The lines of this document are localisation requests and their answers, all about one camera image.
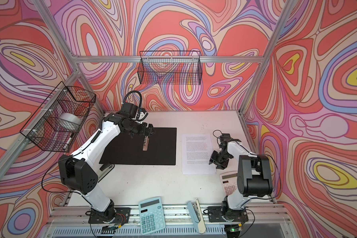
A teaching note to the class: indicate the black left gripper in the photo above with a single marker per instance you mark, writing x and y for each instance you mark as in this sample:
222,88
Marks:
144,132

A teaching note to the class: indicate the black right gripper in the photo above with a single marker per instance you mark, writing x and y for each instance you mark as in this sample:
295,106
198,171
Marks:
213,157

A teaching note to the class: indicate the white printed paper sheets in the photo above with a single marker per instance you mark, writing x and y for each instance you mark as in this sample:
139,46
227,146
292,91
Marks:
196,153

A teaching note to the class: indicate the teal clip folder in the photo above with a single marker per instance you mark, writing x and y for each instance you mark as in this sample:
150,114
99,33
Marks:
157,149

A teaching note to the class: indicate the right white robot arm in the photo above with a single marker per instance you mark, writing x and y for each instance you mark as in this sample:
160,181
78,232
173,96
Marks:
254,179

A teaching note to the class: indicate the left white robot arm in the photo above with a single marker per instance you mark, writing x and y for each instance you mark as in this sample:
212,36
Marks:
77,171

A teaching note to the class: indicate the pink white calculator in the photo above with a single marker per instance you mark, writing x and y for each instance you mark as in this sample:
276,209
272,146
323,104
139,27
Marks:
229,182

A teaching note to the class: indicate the light blue stapler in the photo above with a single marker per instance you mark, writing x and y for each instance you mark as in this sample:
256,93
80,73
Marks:
196,216

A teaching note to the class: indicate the black silver stapler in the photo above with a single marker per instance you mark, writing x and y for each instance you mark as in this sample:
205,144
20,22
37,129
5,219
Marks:
104,171

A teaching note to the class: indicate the white tape roll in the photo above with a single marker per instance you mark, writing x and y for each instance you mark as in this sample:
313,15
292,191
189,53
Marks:
70,118

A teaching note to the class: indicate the black marker pen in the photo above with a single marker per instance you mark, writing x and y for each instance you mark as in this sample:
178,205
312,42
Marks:
67,145

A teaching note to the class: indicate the teal calculator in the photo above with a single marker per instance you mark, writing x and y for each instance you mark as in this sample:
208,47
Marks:
152,217

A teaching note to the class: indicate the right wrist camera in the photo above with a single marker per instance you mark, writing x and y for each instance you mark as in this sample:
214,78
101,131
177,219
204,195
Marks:
226,138

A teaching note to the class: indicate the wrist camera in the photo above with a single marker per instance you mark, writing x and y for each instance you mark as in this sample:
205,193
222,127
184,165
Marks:
226,138
133,111

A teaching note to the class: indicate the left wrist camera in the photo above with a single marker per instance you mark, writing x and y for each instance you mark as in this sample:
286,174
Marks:
133,111

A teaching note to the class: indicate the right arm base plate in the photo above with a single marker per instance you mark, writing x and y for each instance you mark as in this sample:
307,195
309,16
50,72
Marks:
223,214

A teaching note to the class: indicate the black wire basket back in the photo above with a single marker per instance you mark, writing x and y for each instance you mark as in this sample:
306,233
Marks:
165,67

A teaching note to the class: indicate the black wire basket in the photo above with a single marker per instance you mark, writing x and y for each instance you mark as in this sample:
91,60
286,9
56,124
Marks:
165,67
46,130

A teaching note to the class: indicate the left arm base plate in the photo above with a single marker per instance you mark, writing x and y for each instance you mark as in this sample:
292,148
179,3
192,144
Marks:
117,215

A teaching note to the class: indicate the black wire basket left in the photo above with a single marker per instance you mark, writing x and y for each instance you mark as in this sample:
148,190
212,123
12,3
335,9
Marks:
46,130

